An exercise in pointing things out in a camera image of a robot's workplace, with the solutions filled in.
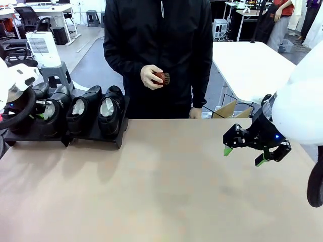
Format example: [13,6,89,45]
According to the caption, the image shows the brown cardboard box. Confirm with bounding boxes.
[213,100,254,119]

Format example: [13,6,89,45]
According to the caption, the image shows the black padded office chair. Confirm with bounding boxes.
[0,37,38,68]

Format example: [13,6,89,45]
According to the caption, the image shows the black computer tower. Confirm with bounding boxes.
[52,26,69,45]

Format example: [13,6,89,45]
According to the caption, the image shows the person's left hand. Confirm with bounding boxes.
[189,107,203,119]

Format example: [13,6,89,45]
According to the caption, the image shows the person's left forearm black sleeve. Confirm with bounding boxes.
[191,57,214,110]

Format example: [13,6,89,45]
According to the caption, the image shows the brown-top desk white legs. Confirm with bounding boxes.
[236,9,268,42]

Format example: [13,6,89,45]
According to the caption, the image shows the grey plastic crate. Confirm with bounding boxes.
[277,39,295,54]

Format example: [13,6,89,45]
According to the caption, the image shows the person's right hand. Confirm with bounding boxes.
[140,64,165,91]

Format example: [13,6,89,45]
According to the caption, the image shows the mannequin in red top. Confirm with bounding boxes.
[266,0,295,52]

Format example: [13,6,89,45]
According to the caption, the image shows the person's right forearm black sleeve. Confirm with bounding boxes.
[103,47,146,82]

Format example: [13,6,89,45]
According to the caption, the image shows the large white table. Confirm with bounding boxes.
[212,41,297,102]

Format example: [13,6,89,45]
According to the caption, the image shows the white air purifier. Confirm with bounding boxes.
[25,31,62,68]

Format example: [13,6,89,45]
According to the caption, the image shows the standing person dark clothes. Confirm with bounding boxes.
[301,0,319,42]

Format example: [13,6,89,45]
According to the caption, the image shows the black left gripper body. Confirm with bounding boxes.
[3,92,33,119]

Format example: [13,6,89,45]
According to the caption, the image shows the black leather dress shoe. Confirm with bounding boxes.
[9,82,50,136]
[66,85,103,134]
[97,85,126,139]
[36,85,72,138]

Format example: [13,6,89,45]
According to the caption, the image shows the black mesh office chair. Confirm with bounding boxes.
[14,6,54,39]

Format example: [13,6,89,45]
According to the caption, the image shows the red-brown shoe brush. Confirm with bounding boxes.
[152,72,171,86]

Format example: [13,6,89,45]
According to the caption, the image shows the white office desk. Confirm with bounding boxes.
[0,3,82,46]

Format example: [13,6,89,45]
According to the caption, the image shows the person in black jacket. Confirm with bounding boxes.
[102,0,214,119]

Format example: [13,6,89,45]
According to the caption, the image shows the white computer case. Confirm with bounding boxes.
[213,18,229,40]

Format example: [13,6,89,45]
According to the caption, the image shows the mannequin in cream garment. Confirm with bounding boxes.
[287,0,307,32]

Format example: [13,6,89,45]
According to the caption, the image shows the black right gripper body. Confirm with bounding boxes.
[245,107,285,151]

